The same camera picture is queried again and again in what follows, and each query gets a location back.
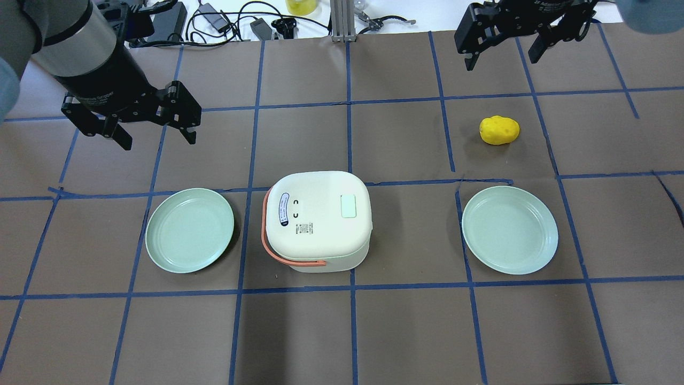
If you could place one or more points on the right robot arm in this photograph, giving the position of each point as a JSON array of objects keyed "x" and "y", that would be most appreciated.
[{"x": 647, "y": 17}]

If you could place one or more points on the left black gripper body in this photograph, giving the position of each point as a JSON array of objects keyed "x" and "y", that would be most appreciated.
[{"x": 108, "y": 75}]

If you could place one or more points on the yellow tape roll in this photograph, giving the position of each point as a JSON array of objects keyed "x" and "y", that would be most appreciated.
[{"x": 301, "y": 7}]

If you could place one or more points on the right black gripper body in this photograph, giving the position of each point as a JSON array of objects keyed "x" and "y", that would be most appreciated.
[{"x": 539, "y": 12}]

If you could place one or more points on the green plate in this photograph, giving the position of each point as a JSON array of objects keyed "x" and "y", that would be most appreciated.
[
  {"x": 510, "y": 230},
  {"x": 189, "y": 230}
]

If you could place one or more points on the aluminium frame post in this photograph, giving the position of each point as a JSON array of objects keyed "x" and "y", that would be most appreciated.
[{"x": 343, "y": 26}]

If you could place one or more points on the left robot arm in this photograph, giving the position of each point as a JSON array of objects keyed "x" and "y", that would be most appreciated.
[{"x": 81, "y": 44}]

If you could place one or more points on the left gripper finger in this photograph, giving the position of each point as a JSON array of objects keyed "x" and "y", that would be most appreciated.
[
  {"x": 90, "y": 125},
  {"x": 180, "y": 110}
]

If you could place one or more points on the right green plate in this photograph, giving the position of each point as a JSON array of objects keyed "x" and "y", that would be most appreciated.
[{"x": 510, "y": 230}]

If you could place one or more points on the black power adapter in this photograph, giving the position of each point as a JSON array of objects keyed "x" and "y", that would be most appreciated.
[{"x": 213, "y": 17}]

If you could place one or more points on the yellow potato toy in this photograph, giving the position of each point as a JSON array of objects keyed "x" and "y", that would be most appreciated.
[{"x": 499, "y": 130}]

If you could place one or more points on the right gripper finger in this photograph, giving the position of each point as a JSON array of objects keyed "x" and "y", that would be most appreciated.
[
  {"x": 483, "y": 25},
  {"x": 573, "y": 26}
]

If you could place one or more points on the left green plate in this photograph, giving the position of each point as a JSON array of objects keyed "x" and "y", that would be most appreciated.
[{"x": 189, "y": 230}]

